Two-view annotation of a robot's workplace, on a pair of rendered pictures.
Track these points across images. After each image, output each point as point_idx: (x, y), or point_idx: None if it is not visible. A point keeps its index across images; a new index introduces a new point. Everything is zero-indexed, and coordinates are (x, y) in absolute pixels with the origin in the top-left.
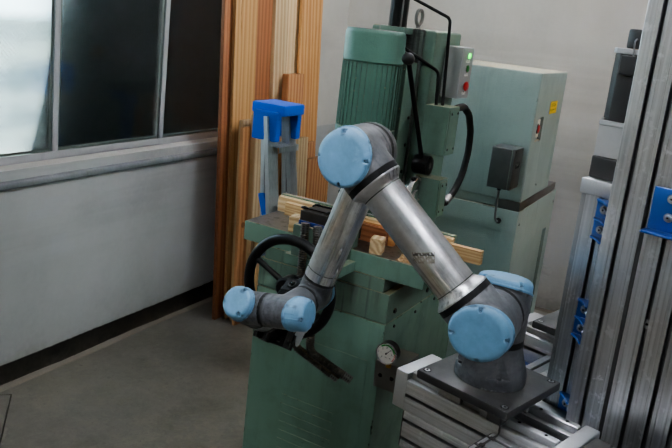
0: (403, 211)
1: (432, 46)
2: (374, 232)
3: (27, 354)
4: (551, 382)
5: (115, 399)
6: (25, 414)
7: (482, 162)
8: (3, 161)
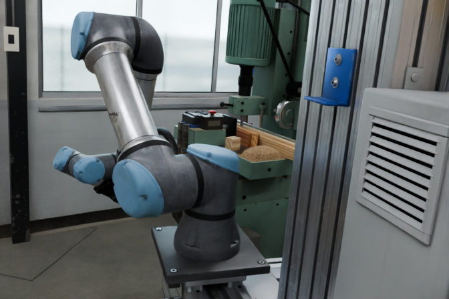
0: (106, 77)
1: None
2: (242, 136)
3: (112, 207)
4: (259, 263)
5: (146, 242)
6: (93, 239)
7: None
8: (101, 95)
